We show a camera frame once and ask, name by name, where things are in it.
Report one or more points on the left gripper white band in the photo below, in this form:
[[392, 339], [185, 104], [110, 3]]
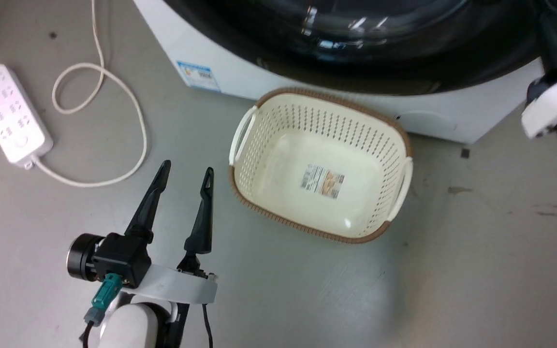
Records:
[[182, 287]]

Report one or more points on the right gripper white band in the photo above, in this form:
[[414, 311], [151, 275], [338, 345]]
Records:
[[556, 104]]

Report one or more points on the black glass washing machine door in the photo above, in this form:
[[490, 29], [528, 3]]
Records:
[[356, 53]]

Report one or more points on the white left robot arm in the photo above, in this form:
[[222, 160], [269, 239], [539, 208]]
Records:
[[131, 326]]

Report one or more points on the white washing machine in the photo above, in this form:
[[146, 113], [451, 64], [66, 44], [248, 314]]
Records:
[[240, 72]]

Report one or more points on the blue energy label sticker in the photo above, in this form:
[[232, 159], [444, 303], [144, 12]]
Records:
[[200, 75]]

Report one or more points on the printed product label sticker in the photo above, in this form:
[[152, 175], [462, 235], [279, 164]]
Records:
[[322, 181]]

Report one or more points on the cream laundry basket brown rim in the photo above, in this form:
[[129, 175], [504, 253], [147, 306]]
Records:
[[317, 159]]

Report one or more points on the white power strip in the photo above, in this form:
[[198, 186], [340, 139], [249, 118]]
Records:
[[7, 113]]

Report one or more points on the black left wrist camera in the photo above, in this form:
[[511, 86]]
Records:
[[114, 258]]

